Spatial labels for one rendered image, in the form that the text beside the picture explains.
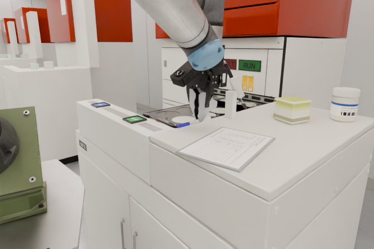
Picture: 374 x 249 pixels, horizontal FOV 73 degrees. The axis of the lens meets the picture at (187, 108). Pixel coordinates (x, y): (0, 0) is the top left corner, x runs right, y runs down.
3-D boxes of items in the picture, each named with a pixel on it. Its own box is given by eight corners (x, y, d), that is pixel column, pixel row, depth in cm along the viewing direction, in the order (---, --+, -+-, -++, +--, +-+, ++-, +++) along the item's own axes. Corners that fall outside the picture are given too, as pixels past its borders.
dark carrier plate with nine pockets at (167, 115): (203, 103, 132) (203, 101, 131) (261, 116, 106) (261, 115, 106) (147, 114, 110) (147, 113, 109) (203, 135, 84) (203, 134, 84)
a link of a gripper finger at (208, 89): (213, 108, 67) (215, 74, 64) (209, 109, 66) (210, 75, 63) (200, 104, 70) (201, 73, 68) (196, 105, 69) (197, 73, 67)
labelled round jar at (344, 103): (334, 114, 83) (338, 86, 81) (358, 119, 78) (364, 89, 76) (325, 118, 79) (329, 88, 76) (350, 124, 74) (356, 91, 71)
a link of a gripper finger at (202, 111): (219, 121, 72) (221, 89, 69) (204, 125, 68) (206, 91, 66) (211, 118, 74) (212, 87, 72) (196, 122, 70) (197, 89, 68)
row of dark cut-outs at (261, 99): (202, 90, 138) (202, 85, 137) (275, 104, 106) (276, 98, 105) (201, 90, 137) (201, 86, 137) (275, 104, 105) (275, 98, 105)
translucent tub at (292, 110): (290, 116, 82) (291, 95, 80) (310, 122, 75) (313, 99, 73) (272, 119, 79) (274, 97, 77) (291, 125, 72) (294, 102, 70)
